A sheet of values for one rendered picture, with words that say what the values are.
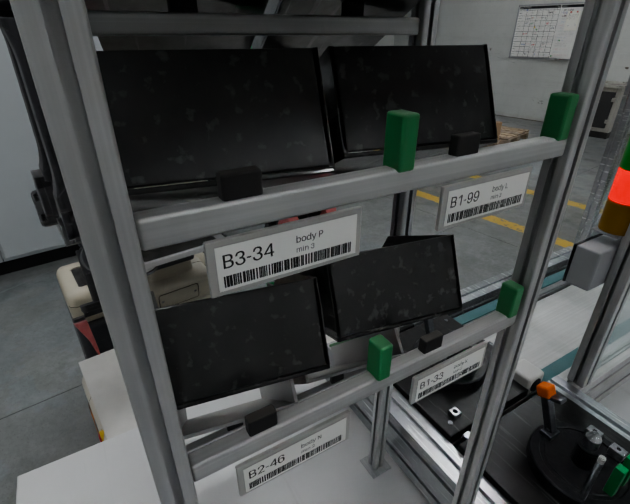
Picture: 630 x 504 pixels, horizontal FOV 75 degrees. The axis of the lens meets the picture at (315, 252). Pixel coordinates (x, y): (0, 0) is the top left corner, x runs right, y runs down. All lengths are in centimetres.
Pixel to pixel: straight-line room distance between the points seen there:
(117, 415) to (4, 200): 267
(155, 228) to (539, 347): 97
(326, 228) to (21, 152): 325
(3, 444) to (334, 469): 175
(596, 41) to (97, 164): 32
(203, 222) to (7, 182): 328
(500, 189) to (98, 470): 80
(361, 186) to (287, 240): 5
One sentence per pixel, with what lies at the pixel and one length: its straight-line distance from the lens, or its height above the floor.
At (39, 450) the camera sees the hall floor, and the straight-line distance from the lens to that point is 222.
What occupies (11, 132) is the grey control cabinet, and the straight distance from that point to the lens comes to 339.
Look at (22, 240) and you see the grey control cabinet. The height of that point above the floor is 23.
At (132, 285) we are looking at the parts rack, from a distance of 19.
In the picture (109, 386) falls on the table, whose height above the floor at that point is 86.
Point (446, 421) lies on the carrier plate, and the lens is 77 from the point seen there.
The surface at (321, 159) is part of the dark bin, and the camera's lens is 25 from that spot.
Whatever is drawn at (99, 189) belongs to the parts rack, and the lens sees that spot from 18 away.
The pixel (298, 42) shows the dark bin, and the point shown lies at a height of 153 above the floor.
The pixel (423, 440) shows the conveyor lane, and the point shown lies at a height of 96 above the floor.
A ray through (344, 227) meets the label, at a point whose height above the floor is 145.
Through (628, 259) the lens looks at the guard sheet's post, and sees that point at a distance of 80.
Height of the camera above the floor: 154
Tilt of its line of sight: 28 degrees down
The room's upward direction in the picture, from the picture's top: straight up
